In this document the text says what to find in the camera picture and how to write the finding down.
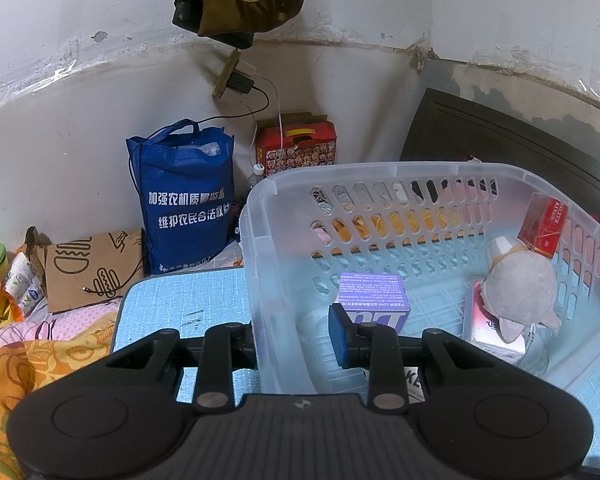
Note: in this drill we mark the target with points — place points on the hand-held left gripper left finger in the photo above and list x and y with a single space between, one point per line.
220 360

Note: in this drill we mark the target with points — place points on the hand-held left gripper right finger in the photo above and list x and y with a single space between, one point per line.
341 335

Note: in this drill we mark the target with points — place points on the purple white carton box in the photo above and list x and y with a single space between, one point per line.
375 292

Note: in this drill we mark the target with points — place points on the clear plastic basket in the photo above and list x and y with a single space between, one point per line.
280 240

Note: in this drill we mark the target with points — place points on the pink rose tissue pack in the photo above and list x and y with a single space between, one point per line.
482 330

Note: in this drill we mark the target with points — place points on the grey plush toy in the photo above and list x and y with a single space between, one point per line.
520 285

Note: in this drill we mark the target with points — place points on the red carton box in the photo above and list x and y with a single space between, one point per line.
545 225

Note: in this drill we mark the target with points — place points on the brown paper bag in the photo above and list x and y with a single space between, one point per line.
80 280

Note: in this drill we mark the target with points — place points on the pink floral blanket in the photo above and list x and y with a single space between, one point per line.
60 327

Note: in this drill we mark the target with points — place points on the blue tote bag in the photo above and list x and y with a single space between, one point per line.
185 200

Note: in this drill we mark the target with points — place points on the clear bottle with white cap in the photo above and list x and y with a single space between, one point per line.
255 177

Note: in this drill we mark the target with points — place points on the red patterned box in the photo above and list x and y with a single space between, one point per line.
300 152

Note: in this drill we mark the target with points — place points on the white blue snack packet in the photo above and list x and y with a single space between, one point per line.
22 285

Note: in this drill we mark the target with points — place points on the orange floral blanket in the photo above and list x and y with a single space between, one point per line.
10 390

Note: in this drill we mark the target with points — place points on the dark wooden headboard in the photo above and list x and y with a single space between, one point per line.
480 130

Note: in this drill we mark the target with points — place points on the black charger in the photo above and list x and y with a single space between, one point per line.
241 84

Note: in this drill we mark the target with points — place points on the brown hanging bag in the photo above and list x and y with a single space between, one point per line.
230 15

